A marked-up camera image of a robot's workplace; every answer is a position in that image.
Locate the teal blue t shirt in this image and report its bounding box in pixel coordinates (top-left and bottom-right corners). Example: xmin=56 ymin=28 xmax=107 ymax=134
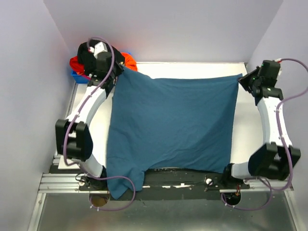
xmin=106 ymin=68 xmax=238 ymax=199

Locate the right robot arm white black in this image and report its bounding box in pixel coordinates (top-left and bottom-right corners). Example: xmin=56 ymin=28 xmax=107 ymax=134
xmin=221 ymin=59 xmax=301 ymax=190

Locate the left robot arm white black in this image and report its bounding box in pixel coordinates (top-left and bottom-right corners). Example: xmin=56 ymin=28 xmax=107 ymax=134
xmin=55 ymin=51 xmax=123 ymax=190

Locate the orange t shirt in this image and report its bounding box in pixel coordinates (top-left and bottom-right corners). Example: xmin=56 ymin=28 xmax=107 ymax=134
xmin=69 ymin=52 xmax=138 ymax=76

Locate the black floral t shirt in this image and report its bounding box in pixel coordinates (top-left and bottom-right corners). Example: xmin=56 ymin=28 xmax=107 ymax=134
xmin=77 ymin=42 xmax=125 ymax=76

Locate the blue plastic bin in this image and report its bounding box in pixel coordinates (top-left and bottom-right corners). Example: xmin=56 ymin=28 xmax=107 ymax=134
xmin=71 ymin=70 xmax=90 ymax=84

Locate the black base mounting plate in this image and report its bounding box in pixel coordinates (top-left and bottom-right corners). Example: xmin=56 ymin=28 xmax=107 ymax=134
xmin=79 ymin=167 xmax=253 ymax=202

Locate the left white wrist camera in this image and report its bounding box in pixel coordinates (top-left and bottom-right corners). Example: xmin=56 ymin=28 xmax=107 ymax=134
xmin=88 ymin=41 xmax=108 ymax=59

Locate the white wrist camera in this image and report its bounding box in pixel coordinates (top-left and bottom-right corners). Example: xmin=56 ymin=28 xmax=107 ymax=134
xmin=88 ymin=41 xmax=108 ymax=59
xmin=274 ymin=58 xmax=282 ymax=77

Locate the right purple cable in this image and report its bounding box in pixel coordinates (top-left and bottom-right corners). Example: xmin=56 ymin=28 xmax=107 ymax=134
xmin=220 ymin=57 xmax=308 ymax=212

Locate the purple cable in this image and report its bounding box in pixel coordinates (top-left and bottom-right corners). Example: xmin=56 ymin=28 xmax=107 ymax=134
xmin=62 ymin=36 xmax=137 ymax=212
xmin=220 ymin=57 xmax=308 ymax=212

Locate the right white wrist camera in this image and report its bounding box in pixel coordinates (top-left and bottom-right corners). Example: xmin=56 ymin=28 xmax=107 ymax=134
xmin=274 ymin=58 xmax=282 ymax=77

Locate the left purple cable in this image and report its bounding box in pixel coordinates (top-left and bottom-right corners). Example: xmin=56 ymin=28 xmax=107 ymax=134
xmin=62 ymin=36 xmax=137 ymax=212

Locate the aluminium extrusion rail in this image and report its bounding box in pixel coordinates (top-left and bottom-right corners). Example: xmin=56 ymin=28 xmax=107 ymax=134
xmin=38 ymin=174 xmax=287 ymax=194

